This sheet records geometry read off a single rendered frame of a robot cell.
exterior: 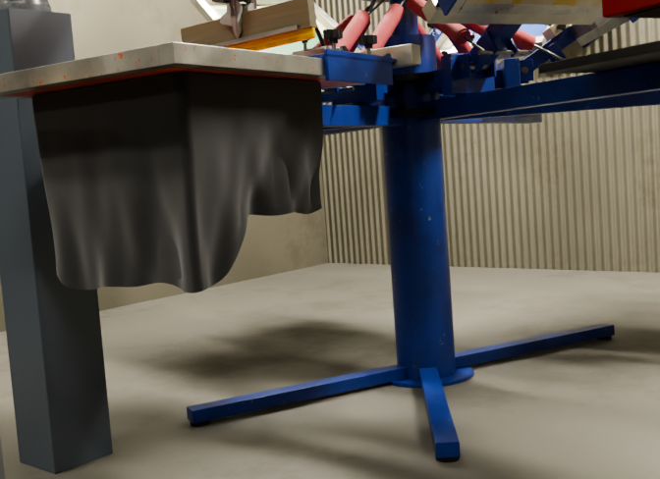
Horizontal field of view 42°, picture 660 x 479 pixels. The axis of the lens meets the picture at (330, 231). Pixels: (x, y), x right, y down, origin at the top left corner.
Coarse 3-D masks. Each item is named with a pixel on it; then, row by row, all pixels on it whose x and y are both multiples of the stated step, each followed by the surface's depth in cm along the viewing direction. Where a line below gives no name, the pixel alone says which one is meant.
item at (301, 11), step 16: (288, 0) 205; (304, 0) 202; (256, 16) 210; (272, 16) 208; (288, 16) 205; (304, 16) 202; (192, 32) 222; (208, 32) 219; (224, 32) 216; (256, 32) 211
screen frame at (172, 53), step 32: (64, 64) 166; (96, 64) 161; (128, 64) 157; (160, 64) 152; (192, 64) 155; (224, 64) 162; (256, 64) 170; (288, 64) 179; (320, 64) 190; (0, 96) 186
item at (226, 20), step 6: (228, 6) 213; (240, 6) 212; (228, 12) 213; (240, 12) 212; (222, 18) 214; (228, 18) 213; (234, 18) 211; (240, 18) 212; (222, 24) 214; (228, 24) 213; (234, 24) 211; (240, 24) 212; (234, 30) 212; (240, 30) 212
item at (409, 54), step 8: (384, 48) 220; (392, 48) 218; (400, 48) 217; (408, 48) 216; (416, 48) 218; (392, 56) 219; (400, 56) 217; (408, 56) 216; (416, 56) 218; (392, 64) 219; (400, 64) 218; (408, 64) 217; (416, 64) 218
